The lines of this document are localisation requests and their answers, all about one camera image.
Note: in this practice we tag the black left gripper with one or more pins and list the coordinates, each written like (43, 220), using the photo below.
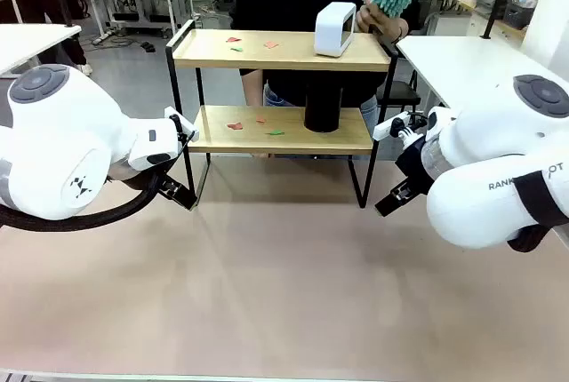
(133, 176)

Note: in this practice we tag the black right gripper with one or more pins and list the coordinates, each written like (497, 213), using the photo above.
(415, 162)

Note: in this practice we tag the red paper scrap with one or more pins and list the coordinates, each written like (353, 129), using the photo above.
(234, 125)
(232, 39)

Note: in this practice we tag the orange paper scrap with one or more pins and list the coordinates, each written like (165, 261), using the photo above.
(261, 120)

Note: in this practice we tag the pink paper scrap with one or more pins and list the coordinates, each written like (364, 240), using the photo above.
(270, 45)

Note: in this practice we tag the white rounded box device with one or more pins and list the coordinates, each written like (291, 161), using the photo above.
(331, 29)

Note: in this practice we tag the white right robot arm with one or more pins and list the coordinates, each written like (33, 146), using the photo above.
(489, 169)

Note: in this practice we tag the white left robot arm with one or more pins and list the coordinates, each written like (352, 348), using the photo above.
(53, 142)

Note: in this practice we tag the person's left hand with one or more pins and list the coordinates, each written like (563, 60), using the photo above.
(378, 20)

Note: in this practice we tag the black cylinder container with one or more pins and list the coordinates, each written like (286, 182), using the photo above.
(322, 109)

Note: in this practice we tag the black floor object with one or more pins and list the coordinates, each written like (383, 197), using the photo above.
(148, 47)

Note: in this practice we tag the white angled-corner table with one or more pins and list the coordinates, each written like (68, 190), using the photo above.
(467, 60)

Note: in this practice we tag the white power strip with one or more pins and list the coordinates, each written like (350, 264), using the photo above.
(104, 37)

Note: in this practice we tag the white side table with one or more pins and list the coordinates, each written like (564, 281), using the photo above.
(31, 42)

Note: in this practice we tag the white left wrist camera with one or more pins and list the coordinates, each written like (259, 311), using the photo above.
(184, 126)

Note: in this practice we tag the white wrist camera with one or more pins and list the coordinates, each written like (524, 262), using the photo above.
(389, 126)
(184, 126)

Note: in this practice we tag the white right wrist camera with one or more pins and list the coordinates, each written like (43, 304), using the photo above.
(389, 126)

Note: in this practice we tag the two-tier wooden black-frame shelf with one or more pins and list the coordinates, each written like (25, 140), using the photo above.
(266, 58)

